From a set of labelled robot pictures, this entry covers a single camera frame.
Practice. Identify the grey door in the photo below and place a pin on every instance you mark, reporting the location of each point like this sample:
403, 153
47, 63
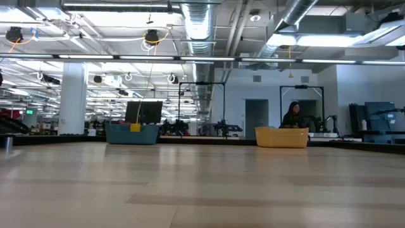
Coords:
256, 118

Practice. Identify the black gantry frame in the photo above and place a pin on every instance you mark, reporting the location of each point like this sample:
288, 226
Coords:
179, 104
280, 104

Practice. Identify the white building column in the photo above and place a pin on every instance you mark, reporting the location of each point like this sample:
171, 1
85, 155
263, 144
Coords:
72, 101

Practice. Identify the long LED light bar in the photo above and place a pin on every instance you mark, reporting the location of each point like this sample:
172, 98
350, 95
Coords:
85, 57

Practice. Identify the dark teal plastic bin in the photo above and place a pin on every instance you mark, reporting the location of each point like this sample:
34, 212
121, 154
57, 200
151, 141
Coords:
130, 136

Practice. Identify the white bottle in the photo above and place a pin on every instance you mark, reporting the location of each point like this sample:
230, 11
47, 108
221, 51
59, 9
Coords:
364, 125

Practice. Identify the black aluminium table frame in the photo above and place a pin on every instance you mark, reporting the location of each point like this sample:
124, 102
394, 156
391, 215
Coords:
85, 138

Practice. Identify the black monitor on stand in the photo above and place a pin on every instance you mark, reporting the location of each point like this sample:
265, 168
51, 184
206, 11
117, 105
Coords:
148, 112

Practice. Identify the green exit sign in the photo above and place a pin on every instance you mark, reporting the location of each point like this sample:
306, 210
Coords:
29, 111

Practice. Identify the silver slanted ventilation duct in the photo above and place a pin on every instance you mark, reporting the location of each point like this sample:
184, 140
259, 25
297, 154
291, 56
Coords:
295, 11

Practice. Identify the grey equipment cabinet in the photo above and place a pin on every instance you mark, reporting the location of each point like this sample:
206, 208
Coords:
379, 117

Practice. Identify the silver round ventilation duct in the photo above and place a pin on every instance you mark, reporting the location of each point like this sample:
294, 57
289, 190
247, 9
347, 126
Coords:
199, 28

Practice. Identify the yellow plastic bin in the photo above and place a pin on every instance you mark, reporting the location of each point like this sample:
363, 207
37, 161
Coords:
281, 137

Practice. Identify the black background robot arms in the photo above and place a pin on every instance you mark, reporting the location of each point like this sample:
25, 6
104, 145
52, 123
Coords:
226, 128
175, 126
326, 123

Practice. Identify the person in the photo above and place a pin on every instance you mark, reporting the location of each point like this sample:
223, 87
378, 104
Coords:
292, 117

